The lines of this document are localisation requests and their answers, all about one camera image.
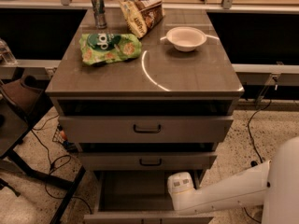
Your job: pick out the grey bottom drawer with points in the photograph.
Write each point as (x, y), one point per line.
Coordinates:
(137, 197)

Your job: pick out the grey drawer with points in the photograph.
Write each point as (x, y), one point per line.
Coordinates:
(146, 129)
(137, 197)
(126, 161)

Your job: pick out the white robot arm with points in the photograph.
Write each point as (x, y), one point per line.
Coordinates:
(272, 184)

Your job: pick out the grey top drawer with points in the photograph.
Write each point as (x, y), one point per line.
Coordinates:
(146, 129)

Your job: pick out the grey middle drawer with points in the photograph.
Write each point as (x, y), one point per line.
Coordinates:
(126, 161)

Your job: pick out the white paper bowl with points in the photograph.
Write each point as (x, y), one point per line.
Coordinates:
(186, 39)

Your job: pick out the green chip bag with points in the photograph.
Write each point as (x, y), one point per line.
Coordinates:
(103, 48)

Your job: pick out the brown yellow snack bag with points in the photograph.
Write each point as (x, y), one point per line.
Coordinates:
(142, 15)

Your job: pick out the dark side table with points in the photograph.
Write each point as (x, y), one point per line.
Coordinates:
(30, 103)

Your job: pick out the clear plastic bottle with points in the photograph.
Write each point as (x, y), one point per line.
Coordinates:
(6, 53)

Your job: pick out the wire basket with items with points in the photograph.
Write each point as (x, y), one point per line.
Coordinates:
(60, 138)

